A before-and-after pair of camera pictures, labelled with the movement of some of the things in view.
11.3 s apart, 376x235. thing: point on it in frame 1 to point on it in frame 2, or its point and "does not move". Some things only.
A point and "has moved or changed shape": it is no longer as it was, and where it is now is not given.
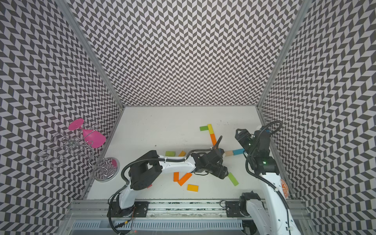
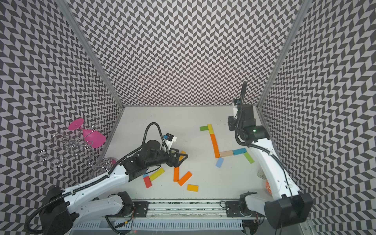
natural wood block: (228, 153) does not move
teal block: (238, 152) does not move
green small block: (203, 128) does not move
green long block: (233, 179) has moved or changed shape
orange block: (213, 139) does not move
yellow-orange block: (182, 153) does not move
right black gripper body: (246, 141) to (235, 124)
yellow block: (210, 129) does not move
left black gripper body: (217, 170) to (170, 162)
